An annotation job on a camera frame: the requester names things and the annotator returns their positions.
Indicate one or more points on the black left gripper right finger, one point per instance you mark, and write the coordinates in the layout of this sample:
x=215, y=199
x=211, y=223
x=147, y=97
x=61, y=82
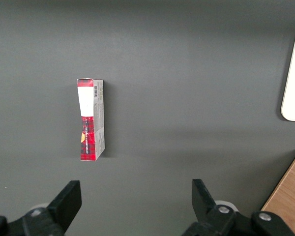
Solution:
x=206, y=204

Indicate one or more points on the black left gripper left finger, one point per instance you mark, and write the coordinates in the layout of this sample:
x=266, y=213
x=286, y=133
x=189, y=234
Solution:
x=64, y=204

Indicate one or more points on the wooden drawer cabinet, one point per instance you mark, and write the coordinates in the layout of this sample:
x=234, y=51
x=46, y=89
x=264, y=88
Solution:
x=288, y=196

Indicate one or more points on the red and grey carton box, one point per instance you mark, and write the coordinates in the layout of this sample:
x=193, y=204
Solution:
x=91, y=120

